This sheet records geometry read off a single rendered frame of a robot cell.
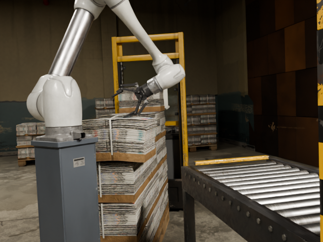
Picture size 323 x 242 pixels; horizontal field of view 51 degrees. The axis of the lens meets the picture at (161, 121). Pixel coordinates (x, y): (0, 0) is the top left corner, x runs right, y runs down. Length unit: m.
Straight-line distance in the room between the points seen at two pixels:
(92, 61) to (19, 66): 1.76
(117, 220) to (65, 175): 0.61
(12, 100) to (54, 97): 7.60
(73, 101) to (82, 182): 0.35
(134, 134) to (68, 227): 0.59
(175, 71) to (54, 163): 0.80
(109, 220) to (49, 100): 0.81
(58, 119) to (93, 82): 7.49
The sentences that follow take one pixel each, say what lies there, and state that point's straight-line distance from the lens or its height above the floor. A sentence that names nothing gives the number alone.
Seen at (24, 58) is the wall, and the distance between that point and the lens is 9.07.
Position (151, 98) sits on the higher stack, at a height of 1.18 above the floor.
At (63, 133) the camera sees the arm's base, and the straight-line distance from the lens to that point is 1.45.
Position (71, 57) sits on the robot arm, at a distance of 1.72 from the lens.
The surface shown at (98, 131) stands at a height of 1.00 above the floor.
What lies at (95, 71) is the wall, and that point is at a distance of 8.94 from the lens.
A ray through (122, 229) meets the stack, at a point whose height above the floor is 0.46.
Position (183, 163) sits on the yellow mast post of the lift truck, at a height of 0.51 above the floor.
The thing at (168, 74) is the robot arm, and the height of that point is 1.29.
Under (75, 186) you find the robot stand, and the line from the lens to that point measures 1.47.
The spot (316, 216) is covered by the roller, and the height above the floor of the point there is 0.80.
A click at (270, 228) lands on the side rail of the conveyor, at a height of 0.78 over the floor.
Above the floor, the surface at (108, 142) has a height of 0.94.
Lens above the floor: 1.14
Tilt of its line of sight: 3 degrees down
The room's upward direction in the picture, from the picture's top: 2 degrees counter-clockwise
